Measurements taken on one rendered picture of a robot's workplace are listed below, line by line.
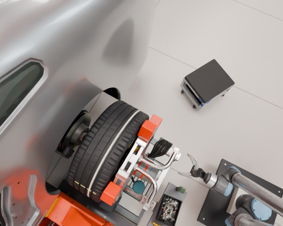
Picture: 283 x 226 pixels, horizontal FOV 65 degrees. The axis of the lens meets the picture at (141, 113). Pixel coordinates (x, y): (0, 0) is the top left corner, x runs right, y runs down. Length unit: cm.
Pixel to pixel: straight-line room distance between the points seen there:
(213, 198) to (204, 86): 106
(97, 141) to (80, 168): 18
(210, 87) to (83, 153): 152
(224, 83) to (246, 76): 61
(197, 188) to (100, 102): 139
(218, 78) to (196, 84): 24
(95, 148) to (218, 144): 163
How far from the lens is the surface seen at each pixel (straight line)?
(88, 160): 127
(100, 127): 127
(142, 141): 129
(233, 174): 176
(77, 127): 156
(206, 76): 241
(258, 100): 292
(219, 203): 222
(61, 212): 180
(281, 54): 336
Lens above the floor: 239
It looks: 73 degrees down
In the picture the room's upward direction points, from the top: 4 degrees clockwise
